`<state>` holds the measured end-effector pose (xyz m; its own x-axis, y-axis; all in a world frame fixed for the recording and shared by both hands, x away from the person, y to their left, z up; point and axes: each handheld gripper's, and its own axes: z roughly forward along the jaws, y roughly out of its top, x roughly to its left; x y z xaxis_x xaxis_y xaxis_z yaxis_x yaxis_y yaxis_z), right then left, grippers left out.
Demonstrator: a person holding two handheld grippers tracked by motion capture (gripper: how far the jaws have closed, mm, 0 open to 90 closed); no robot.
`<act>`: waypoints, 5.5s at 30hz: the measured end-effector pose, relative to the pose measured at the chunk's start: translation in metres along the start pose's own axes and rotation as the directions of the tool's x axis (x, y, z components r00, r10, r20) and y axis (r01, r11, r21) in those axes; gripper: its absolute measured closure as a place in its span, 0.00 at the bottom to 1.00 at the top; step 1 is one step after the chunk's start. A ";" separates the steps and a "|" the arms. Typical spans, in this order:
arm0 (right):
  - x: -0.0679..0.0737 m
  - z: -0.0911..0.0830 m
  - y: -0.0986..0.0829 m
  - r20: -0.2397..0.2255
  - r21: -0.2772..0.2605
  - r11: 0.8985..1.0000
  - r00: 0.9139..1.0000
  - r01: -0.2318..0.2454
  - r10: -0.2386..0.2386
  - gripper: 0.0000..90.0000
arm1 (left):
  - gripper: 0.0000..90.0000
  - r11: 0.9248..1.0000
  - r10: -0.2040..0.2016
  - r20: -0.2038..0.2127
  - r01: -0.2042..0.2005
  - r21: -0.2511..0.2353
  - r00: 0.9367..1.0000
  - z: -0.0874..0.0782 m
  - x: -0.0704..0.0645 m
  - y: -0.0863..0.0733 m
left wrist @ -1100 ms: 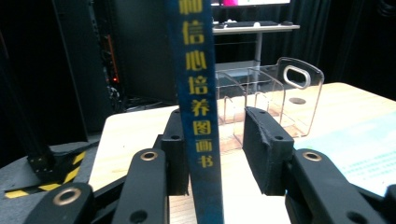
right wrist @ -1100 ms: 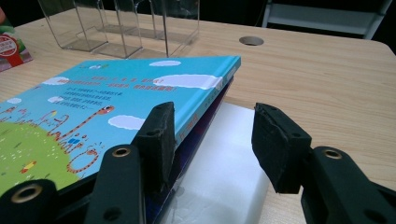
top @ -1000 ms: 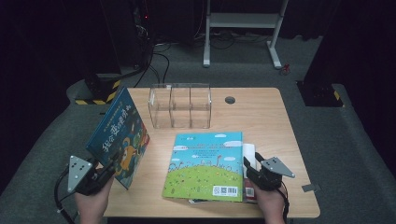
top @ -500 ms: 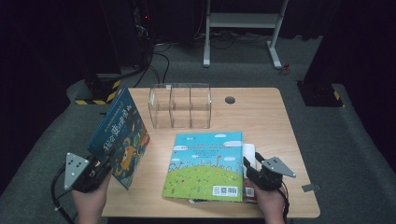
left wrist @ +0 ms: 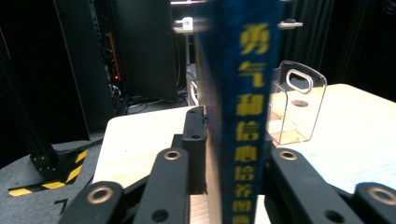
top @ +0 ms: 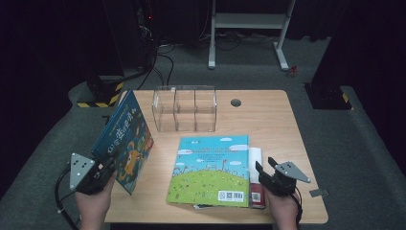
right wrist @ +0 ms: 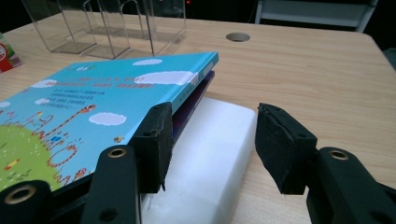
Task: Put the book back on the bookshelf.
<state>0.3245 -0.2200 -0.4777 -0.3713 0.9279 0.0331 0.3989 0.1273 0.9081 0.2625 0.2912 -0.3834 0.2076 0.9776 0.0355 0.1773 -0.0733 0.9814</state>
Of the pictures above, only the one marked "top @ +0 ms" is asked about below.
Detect dark equipment tower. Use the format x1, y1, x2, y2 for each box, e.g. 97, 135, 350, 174
135, 0, 161, 70

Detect light blue cartoon picture book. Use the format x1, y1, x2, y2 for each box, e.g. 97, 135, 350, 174
166, 134, 251, 208

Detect grey tape piece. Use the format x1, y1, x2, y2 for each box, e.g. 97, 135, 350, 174
308, 188, 329, 198

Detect dark blue picture book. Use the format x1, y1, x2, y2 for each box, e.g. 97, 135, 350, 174
91, 89, 155, 196

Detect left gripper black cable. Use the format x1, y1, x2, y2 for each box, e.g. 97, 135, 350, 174
54, 164, 80, 230

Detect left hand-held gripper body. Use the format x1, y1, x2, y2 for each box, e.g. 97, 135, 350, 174
68, 151, 117, 196

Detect white metal frame desk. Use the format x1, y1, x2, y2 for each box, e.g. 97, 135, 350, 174
208, 0, 298, 72

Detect clear acrylic book rack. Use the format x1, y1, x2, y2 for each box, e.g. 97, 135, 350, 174
151, 85, 218, 133

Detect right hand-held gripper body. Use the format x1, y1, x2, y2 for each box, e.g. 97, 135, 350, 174
259, 160, 311, 197

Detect black yellow striped base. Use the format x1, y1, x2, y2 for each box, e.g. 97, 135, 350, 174
304, 81, 353, 111
76, 75, 125, 108

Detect floor cable bundle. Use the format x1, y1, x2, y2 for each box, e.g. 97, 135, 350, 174
199, 30, 279, 52

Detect person's left hand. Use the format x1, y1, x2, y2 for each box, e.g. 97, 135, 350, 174
75, 173, 118, 219

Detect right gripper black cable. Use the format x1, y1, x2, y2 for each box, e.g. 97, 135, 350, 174
294, 188, 304, 229

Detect white book with red band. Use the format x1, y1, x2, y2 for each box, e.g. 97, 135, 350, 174
248, 147, 266, 210

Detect person's right hand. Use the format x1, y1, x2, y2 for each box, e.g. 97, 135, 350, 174
264, 187, 301, 223

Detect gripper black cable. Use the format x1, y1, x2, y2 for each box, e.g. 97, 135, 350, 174
54, 164, 80, 230
294, 188, 304, 229

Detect black floor cable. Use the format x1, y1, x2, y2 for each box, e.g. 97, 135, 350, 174
137, 44, 175, 90

